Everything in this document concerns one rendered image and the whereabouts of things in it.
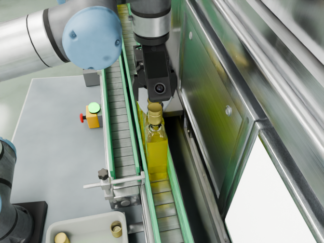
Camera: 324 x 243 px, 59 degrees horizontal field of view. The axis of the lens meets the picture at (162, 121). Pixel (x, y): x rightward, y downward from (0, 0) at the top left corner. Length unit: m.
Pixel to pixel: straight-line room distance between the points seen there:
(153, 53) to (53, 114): 0.84
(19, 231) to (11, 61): 0.63
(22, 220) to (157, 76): 0.62
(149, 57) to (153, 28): 0.06
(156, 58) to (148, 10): 0.09
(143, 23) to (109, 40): 0.17
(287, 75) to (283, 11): 0.10
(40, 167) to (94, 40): 0.84
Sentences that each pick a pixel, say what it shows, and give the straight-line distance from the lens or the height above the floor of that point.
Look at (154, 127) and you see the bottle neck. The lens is 0.71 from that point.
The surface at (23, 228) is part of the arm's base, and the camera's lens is 0.97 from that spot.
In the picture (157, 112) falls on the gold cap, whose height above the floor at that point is 1.16.
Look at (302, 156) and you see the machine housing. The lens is 0.38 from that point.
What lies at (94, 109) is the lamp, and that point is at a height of 0.85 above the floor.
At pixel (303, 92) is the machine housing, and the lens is 0.40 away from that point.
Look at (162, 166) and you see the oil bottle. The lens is 0.83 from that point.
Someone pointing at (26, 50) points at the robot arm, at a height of 1.43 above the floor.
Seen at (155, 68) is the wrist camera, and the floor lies 1.31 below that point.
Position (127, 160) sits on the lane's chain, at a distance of 0.93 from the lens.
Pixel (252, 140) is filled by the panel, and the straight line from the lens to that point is 0.48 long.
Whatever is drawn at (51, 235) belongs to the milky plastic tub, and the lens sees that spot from 0.92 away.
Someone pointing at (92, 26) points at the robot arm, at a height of 1.47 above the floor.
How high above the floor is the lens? 1.64
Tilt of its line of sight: 47 degrees down
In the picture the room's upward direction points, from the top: straight up
